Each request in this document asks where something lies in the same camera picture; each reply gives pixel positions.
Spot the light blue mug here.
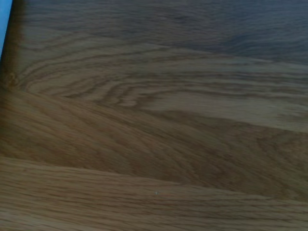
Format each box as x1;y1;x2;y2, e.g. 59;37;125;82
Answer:
0;0;13;60

